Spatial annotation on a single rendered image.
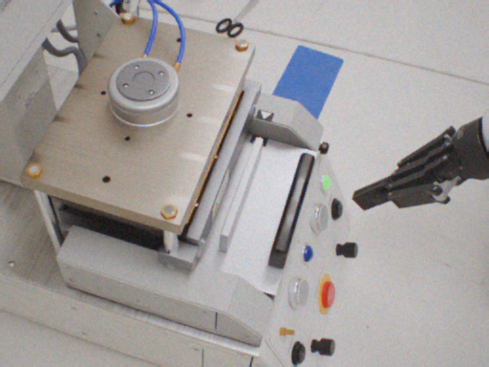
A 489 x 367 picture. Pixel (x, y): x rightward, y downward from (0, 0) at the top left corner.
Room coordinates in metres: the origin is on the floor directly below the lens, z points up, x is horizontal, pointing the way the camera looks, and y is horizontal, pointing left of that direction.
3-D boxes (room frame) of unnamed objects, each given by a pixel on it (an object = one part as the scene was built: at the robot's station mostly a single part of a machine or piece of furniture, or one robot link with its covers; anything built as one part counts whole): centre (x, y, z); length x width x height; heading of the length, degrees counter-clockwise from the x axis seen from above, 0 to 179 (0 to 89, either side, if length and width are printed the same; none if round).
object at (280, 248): (0.43, -0.06, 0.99); 0.15 x 0.02 x 0.04; 169
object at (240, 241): (0.46, 0.07, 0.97); 0.30 x 0.22 x 0.08; 79
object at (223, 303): (0.32, 0.08, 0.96); 0.25 x 0.05 x 0.07; 79
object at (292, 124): (0.59, 0.02, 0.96); 0.26 x 0.05 x 0.07; 79
